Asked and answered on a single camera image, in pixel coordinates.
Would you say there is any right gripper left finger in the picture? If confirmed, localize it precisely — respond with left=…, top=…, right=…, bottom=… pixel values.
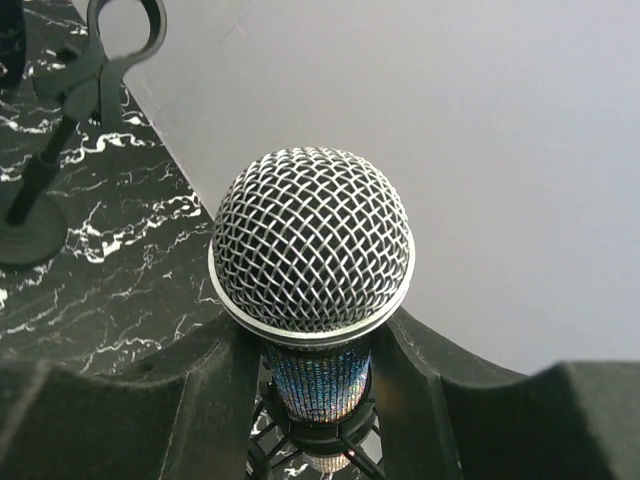
left=1, top=314, right=260, bottom=479

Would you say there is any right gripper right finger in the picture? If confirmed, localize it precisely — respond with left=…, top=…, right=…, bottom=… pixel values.
left=372, top=311, right=639, bottom=479

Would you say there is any glitter silver-head microphone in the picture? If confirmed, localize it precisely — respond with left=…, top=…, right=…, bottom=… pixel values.
left=208, top=147, right=416, bottom=423

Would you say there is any black round-base mic stand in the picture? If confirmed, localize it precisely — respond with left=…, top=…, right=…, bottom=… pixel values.
left=1, top=1, right=168, bottom=271

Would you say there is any black tripod shock-mount stand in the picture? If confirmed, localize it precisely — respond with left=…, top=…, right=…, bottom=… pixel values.
left=245, top=383, right=386, bottom=479

